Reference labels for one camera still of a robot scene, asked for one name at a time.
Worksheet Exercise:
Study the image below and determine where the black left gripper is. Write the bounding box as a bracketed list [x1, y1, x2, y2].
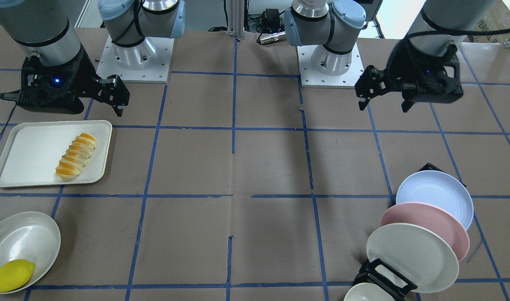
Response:
[355, 41, 464, 113]

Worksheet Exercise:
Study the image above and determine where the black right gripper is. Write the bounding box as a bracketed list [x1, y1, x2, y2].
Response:
[16, 46, 130, 117]

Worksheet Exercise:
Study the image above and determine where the striped orange bread roll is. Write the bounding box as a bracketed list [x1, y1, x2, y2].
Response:
[55, 132, 97, 179]

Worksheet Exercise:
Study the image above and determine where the light blue plate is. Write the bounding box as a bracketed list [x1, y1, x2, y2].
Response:
[395, 170, 474, 230]

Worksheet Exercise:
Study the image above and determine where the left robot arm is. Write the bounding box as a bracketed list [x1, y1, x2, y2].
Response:
[283, 0, 495, 112]

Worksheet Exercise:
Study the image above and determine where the pink plate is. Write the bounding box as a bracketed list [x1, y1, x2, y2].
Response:
[380, 202, 470, 261]

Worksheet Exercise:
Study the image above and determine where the white round plate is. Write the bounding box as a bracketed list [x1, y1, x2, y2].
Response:
[0, 212, 61, 294]

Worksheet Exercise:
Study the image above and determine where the cream plate in rack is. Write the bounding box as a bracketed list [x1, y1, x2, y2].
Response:
[366, 223, 459, 293]

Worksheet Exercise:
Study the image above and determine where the white rectangular tray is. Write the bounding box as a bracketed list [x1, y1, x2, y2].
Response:
[0, 120, 113, 187]

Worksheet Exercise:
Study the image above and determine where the silver flashlight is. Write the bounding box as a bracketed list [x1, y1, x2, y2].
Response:
[256, 32, 287, 45]

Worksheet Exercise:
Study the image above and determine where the cardboard box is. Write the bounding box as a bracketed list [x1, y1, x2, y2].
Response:
[469, 0, 510, 43]

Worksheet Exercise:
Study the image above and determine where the black power adapter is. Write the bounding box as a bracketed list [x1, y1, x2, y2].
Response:
[262, 8, 280, 23]

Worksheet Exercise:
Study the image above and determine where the black dish rack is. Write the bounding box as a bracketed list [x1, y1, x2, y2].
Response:
[354, 163, 445, 301]

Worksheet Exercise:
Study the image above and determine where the cream bowl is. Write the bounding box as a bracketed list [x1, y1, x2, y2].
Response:
[343, 283, 394, 301]

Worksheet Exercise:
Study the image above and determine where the yellow lemon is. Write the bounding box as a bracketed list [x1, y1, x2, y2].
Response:
[0, 259, 36, 293]

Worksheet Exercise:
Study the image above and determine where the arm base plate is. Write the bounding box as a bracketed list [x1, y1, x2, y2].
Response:
[296, 44, 364, 89]
[97, 36, 175, 84]

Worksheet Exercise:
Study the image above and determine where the aluminium frame post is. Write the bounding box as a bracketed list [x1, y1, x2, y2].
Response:
[226, 0, 246, 40]

